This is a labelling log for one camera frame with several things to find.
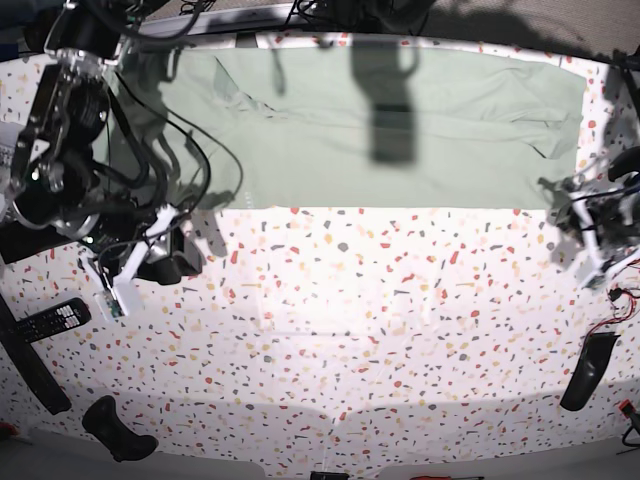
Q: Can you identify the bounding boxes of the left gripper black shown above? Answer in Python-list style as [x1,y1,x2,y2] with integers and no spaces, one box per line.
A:
[538,177,635,245]

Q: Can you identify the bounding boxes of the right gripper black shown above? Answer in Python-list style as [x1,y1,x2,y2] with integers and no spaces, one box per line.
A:
[84,210,203,286]

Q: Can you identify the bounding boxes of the light green T-shirt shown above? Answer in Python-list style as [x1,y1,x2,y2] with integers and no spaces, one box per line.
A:
[114,45,585,209]

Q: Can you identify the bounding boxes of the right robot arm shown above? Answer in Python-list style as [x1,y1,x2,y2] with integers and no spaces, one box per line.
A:
[1,1,213,287]

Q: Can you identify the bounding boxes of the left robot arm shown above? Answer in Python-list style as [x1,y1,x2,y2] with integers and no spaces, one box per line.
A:
[538,175,639,249]

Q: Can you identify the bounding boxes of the black remote control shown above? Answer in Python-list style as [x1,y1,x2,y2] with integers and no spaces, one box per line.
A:
[16,297,92,343]

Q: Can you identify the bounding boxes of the black curved pad right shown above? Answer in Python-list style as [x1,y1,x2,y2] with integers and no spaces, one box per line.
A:
[560,332,619,412]

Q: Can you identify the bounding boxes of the black game controller grip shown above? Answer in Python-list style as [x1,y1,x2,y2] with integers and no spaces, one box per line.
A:
[82,395,158,462]

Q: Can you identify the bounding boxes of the long black bar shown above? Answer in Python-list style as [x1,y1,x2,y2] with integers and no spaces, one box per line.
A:
[1,298,71,415]

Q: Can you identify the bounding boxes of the clear plastic parts box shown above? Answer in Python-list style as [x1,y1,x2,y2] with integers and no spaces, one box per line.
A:
[0,122,26,178]

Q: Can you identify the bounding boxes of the red connector bottom right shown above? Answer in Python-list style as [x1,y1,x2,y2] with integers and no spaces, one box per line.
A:
[619,400,635,415]

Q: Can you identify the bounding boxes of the red object bottom left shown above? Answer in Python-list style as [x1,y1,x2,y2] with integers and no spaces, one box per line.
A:
[0,423,18,436]

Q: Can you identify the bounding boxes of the black small tool bottom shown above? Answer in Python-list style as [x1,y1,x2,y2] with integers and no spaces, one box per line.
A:
[309,471,349,480]

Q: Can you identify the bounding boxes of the black curved handle right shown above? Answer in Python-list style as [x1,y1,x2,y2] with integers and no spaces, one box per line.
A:
[607,146,640,182]

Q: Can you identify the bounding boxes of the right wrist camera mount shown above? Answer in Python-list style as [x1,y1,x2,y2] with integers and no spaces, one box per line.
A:
[79,204,178,322]

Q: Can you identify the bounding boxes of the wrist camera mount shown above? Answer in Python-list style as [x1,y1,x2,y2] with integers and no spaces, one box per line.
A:
[79,204,178,322]
[544,174,631,291]

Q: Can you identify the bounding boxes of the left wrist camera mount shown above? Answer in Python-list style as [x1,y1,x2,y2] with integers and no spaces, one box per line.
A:
[544,174,631,291]

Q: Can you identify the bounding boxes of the red and black wires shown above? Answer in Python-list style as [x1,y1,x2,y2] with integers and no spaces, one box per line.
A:
[582,269,640,346]

